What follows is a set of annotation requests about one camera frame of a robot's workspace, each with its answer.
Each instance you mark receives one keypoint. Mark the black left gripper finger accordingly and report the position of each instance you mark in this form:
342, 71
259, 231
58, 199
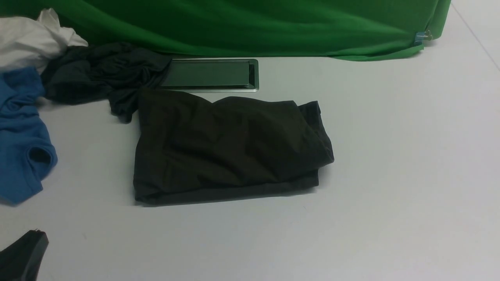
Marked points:
21, 260

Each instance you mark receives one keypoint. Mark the dark gray long-sleeve shirt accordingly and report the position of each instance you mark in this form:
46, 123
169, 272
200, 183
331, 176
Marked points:
191, 150

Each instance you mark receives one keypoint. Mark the blue crumpled shirt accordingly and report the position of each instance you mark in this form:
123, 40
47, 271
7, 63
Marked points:
27, 155

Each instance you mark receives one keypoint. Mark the dark teal crumpled shirt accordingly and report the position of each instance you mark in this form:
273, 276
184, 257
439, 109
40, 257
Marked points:
113, 71

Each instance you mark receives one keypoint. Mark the white crumpled shirt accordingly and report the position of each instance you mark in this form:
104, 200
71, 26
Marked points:
26, 42

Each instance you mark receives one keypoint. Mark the green backdrop cloth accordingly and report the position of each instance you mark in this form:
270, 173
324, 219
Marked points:
354, 30

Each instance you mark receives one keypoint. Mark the blue binder clip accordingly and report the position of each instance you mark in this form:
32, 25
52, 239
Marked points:
421, 37

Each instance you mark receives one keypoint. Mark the metal table cable hatch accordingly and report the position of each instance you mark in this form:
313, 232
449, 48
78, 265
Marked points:
212, 76

